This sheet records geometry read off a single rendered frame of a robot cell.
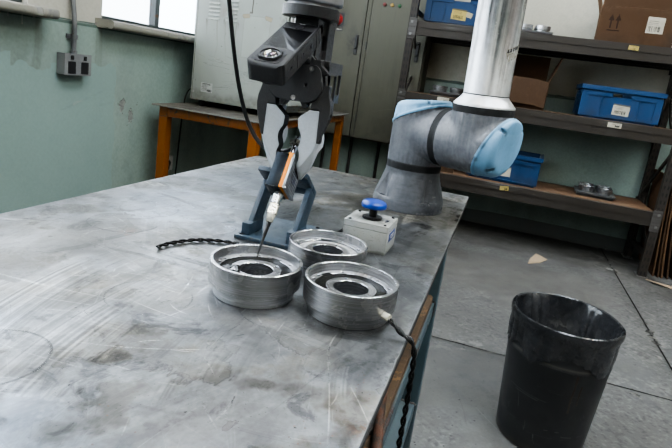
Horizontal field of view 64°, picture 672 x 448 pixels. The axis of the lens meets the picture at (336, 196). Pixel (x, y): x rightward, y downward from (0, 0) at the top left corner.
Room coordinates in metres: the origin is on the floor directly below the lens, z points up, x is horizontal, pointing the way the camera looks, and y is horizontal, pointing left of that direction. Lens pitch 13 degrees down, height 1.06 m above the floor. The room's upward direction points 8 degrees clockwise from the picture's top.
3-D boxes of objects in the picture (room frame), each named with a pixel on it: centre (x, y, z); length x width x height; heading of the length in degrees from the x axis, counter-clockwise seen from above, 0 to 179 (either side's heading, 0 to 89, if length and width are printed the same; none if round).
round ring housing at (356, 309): (0.57, -0.03, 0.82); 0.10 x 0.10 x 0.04
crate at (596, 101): (3.90, -1.86, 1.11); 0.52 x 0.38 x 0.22; 74
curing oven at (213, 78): (3.21, 0.50, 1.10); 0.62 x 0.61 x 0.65; 164
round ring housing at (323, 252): (0.69, 0.00, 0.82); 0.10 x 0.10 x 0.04
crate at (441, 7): (4.23, -0.73, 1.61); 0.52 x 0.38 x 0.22; 77
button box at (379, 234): (0.83, -0.06, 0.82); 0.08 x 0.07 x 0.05; 164
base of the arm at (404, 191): (1.15, -0.16, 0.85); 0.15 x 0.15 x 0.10
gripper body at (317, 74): (0.71, 0.06, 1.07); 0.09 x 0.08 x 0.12; 165
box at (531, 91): (4.07, -1.21, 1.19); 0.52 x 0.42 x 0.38; 74
